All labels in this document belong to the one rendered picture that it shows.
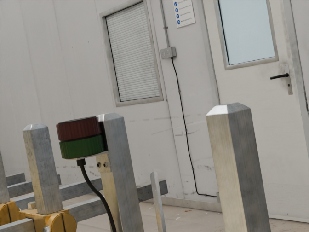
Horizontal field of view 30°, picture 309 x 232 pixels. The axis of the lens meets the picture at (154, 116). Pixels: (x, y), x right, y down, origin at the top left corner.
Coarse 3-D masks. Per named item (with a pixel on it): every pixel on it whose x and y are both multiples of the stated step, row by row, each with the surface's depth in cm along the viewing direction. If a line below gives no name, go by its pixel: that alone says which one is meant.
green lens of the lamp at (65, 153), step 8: (96, 136) 78; (64, 144) 78; (72, 144) 77; (80, 144) 77; (88, 144) 77; (96, 144) 78; (64, 152) 78; (72, 152) 77; (80, 152) 77; (88, 152) 77; (96, 152) 78
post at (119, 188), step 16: (112, 128) 81; (112, 144) 81; (128, 144) 82; (112, 160) 80; (128, 160) 82; (112, 176) 81; (128, 176) 82; (112, 192) 81; (128, 192) 82; (112, 208) 82; (128, 208) 82; (128, 224) 81
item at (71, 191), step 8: (72, 184) 139; (80, 184) 138; (96, 184) 141; (64, 192) 136; (72, 192) 137; (80, 192) 138; (88, 192) 139; (16, 200) 129; (24, 200) 130; (32, 200) 131; (64, 200) 135; (24, 208) 130
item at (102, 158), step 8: (72, 120) 80; (80, 120) 77; (88, 136) 77; (104, 152) 80; (80, 160) 79; (96, 160) 83; (104, 160) 81; (104, 168) 81; (88, 184) 80; (96, 192) 80; (104, 200) 81; (112, 224) 81
